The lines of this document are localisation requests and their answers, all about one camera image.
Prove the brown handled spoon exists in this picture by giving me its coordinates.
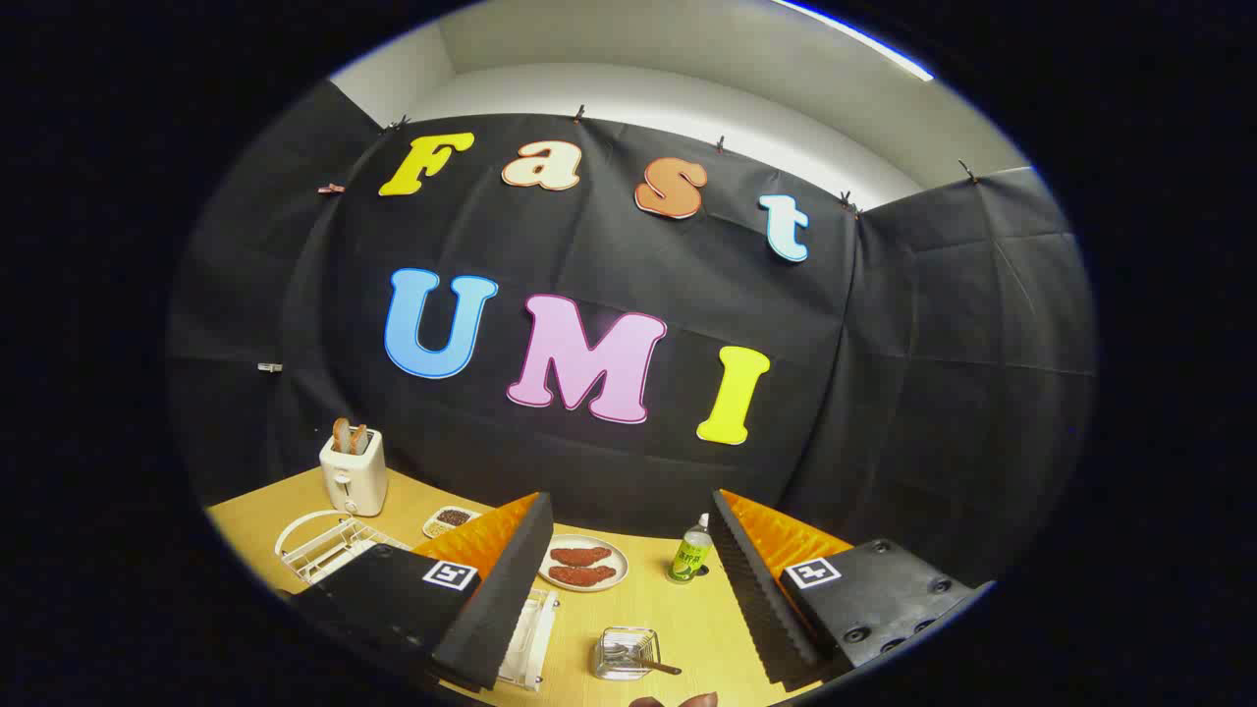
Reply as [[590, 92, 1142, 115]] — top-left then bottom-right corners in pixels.
[[604, 643, 683, 677]]

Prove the black backdrop cloth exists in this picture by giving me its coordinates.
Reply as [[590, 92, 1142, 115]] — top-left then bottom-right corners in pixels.
[[167, 83, 1097, 590]]

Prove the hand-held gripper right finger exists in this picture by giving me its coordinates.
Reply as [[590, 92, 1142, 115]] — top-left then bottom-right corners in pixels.
[[707, 488, 995, 690]]

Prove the metal wire basket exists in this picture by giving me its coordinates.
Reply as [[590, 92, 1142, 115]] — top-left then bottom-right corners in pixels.
[[592, 626, 662, 682]]

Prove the white toaster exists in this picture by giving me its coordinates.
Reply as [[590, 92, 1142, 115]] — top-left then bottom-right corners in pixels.
[[319, 428, 389, 518]]

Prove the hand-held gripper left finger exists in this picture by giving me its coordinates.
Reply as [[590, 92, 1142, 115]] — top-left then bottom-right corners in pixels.
[[280, 491, 556, 693]]

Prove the white wire dish rack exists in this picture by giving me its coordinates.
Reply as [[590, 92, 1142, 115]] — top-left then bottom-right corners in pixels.
[[275, 509, 562, 693]]

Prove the white divided seed dish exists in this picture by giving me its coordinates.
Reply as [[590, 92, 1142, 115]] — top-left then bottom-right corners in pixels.
[[422, 505, 483, 540]]

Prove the beige round serving dish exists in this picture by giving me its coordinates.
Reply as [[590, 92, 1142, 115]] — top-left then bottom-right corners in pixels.
[[538, 533, 629, 593]]

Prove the green drink bottle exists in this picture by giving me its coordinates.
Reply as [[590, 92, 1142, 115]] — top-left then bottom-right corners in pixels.
[[668, 513, 713, 585]]

